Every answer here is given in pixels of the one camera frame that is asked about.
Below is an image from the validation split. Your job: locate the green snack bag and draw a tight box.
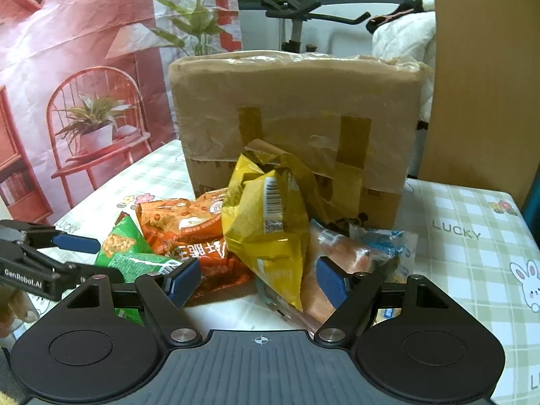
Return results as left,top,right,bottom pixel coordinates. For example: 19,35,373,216
93,213,187,326

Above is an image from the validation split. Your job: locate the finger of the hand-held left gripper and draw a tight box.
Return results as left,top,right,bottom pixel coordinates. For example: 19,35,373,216
0,218,102,255
17,240,126,285

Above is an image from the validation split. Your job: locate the yellow snack bag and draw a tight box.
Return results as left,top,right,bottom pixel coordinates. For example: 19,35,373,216
221,151,335,312

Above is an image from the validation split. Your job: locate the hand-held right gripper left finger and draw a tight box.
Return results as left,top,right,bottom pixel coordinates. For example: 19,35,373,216
62,257,204,347

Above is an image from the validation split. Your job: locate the printed backdrop cloth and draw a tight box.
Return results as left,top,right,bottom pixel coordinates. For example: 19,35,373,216
0,0,244,229

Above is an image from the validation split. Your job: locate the checked tablecloth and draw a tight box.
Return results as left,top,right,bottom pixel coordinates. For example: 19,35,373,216
0,138,540,405

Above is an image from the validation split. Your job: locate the orange snack bag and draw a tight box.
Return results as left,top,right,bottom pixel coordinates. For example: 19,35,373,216
135,189,257,301

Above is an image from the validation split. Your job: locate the black pink garment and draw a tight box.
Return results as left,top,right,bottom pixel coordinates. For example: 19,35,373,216
366,0,425,35

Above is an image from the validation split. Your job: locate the blue white snack packet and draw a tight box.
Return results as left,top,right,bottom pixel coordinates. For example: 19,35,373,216
349,225,419,318

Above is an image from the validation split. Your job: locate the brown paper bag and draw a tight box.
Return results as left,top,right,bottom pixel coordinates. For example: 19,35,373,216
169,48,435,232

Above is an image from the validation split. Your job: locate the brown wooden board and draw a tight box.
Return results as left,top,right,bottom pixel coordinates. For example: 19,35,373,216
417,0,540,221

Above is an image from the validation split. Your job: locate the black exercise bike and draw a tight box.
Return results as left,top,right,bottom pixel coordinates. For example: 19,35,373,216
257,0,383,54

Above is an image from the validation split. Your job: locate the white quilted blanket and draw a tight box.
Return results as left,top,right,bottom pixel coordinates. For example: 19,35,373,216
371,10,438,124

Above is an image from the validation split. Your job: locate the clear bread packet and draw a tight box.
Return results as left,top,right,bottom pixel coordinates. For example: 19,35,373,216
256,218,381,330

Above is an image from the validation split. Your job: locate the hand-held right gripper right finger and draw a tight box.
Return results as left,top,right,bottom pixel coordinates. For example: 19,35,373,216
313,255,455,348

